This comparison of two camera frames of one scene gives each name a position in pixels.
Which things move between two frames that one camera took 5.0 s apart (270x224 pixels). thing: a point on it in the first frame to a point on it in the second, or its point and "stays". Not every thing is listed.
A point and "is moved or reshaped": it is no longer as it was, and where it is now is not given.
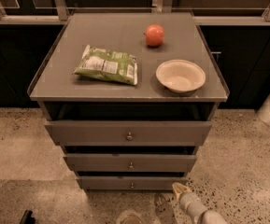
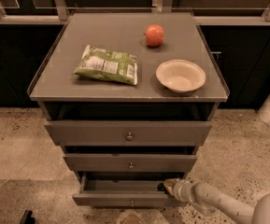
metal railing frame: x=59 y=14 stays
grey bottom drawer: x=127 y=183 is moved or reshaped
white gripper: x=188 y=202 to x=182 y=189
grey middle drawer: x=131 y=161 stays
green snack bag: x=108 y=64 stays
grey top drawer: x=129 y=132 stays
